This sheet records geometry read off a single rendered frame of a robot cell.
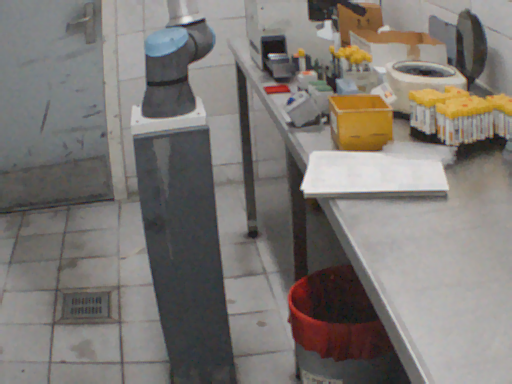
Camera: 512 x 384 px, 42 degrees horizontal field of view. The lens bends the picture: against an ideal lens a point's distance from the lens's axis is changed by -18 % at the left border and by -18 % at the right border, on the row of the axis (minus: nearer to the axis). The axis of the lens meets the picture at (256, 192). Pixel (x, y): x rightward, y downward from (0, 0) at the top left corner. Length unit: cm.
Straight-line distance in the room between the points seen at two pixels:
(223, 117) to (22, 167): 114
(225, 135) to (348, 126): 227
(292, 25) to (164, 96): 66
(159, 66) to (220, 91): 191
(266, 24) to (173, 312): 96
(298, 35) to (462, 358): 171
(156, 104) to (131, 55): 183
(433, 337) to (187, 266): 119
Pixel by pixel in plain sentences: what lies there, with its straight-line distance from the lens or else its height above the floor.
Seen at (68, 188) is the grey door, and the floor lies 10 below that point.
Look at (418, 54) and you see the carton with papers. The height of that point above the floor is 99.
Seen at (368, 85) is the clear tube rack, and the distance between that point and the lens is 221.
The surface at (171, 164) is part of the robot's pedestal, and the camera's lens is 202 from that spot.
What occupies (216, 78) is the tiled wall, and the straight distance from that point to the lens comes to 387.
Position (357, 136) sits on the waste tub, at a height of 91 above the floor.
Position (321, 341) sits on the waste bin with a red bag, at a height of 38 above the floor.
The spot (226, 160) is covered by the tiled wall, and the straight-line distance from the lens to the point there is 400.
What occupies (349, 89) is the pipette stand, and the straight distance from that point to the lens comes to 190.
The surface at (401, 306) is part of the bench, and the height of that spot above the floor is 87.
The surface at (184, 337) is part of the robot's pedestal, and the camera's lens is 225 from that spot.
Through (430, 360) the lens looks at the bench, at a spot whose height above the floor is 88.
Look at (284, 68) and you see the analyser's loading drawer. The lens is 236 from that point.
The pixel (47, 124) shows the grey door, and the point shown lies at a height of 47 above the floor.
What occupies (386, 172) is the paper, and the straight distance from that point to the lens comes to 160.
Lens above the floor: 146
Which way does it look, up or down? 22 degrees down
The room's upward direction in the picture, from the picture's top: 4 degrees counter-clockwise
